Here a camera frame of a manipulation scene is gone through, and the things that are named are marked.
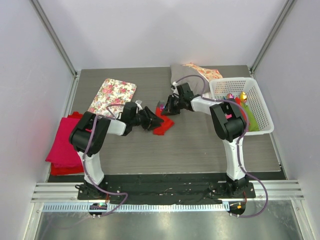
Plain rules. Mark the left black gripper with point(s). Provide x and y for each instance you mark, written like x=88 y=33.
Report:
x=154 y=120

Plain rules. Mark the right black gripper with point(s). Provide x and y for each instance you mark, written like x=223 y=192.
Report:
x=169 y=109

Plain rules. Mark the red paper napkin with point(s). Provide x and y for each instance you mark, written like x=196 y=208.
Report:
x=165 y=125

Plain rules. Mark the floral rectangular tray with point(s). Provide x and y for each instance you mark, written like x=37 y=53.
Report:
x=111 y=97

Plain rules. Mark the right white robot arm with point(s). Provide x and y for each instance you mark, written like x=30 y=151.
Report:
x=229 y=125

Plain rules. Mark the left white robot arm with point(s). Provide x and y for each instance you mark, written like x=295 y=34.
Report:
x=88 y=136

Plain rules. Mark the orange floral cloth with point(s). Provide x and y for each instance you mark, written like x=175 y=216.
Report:
x=209 y=74

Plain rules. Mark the white perforated plastic basket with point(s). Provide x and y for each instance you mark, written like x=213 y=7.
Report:
x=219 y=88

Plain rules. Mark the purple iridescent spoon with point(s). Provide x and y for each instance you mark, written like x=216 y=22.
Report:
x=229 y=96

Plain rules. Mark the gold iridescent spoon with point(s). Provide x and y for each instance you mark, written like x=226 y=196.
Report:
x=243 y=97

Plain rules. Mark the magenta folded cloth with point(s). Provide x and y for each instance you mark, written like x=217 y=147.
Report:
x=62 y=153

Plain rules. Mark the red folded cloth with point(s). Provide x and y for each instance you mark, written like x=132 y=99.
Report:
x=68 y=170

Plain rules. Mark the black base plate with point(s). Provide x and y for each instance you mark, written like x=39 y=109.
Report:
x=165 y=189

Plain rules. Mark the white slotted cable duct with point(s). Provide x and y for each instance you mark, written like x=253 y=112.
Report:
x=99 y=207

